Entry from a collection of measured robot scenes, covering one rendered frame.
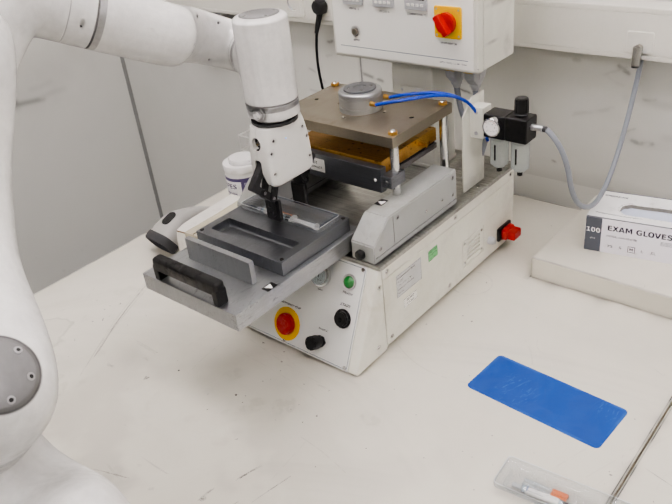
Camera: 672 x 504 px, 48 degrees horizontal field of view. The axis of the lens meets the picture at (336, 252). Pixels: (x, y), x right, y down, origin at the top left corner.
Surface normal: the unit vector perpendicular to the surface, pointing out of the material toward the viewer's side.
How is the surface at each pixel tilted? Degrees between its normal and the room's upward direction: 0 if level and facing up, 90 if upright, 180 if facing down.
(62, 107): 90
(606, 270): 0
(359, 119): 0
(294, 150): 90
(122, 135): 90
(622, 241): 90
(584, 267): 0
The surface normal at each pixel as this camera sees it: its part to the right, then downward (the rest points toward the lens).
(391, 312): 0.76, 0.26
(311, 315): -0.62, 0.05
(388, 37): -0.64, 0.45
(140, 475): -0.10, -0.85
